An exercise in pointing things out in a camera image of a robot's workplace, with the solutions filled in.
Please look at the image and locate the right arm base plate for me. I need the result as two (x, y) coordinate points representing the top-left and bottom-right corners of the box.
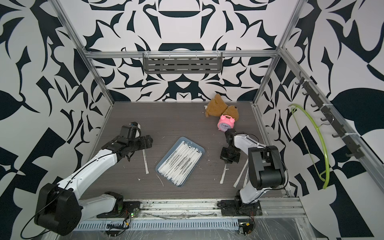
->
(217, 200), (263, 217)

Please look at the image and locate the left pile wrapped straw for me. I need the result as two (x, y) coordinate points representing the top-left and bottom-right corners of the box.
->
(143, 150), (150, 175)

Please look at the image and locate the pile wrapped straw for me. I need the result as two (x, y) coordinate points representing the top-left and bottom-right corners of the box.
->
(220, 163), (228, 185)
(143, 150), (150, 175)

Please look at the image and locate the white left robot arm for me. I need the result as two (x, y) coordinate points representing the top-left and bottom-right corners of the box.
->
(33, 122), (153, 236)

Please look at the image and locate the white cable duct strip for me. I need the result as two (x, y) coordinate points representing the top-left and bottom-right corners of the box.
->
(75, 219), (240, 231)

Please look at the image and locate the black wall hook rail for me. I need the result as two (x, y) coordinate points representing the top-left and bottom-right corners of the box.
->
(297, 71), (365, 159)

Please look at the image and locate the brown teddy bear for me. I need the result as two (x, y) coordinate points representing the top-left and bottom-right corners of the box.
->
(205, 94), (240, 121)

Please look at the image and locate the grey wall shelf rack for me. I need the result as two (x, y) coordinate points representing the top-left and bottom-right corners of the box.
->
(143, 51), (223, 74)

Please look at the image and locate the blue storage tray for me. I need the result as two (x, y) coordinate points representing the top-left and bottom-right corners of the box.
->
(155, 137), (205, 187)

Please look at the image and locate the green clothes hanger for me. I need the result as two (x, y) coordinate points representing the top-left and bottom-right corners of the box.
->
(289, 104), (331, 190)

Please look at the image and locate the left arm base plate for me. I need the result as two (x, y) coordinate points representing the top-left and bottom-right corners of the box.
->
(97, 201), (141, 219)

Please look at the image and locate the pink alarm clock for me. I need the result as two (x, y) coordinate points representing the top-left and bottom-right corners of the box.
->
(217, 115), (236, 132)

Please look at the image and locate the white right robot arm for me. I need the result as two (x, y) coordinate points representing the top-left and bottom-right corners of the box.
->
(220, 129), (286, 207)

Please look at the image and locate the right pile wrapped straw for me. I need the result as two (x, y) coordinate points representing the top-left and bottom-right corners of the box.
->
(220, 163), (228, 185)

